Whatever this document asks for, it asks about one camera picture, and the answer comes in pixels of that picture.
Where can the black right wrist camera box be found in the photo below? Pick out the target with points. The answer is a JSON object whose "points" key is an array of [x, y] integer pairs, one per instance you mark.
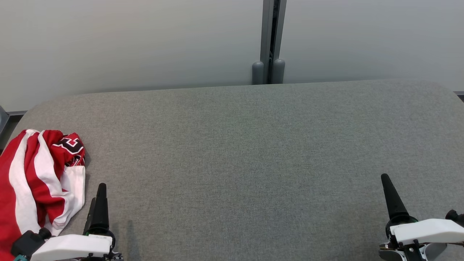
{"points": [[456, 216]]}

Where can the grey post foot cap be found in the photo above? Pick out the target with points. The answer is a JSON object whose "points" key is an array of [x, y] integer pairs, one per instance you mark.
{"points": [[278, 71], [257, 72]]}

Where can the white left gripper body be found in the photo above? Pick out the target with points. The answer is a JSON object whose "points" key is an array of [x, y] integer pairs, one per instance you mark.
{"points": [[72, 246]]}

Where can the grey metal partition post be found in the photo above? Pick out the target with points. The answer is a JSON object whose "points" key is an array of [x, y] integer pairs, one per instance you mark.
{"points": [[267, 32]]}

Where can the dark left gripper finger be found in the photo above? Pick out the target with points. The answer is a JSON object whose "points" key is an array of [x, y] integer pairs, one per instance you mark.
{"points": [[100, 210], [89, 217]]}

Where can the red shorts with white stripe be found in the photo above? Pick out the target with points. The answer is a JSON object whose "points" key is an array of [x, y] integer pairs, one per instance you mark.
{"points": [[21, 174]]}

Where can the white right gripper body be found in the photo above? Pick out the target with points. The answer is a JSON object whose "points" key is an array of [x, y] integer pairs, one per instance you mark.
{"points": [[424, 230]]}

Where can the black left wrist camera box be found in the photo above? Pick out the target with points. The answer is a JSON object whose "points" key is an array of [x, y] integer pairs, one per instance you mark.
{"points": [[27, 243]]}

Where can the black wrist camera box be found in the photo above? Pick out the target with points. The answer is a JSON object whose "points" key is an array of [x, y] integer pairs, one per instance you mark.
{"points": [[27, 243], [456, 216]]}

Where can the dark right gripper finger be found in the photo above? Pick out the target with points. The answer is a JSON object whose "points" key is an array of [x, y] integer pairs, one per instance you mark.
{"points": [[393, 199]]}

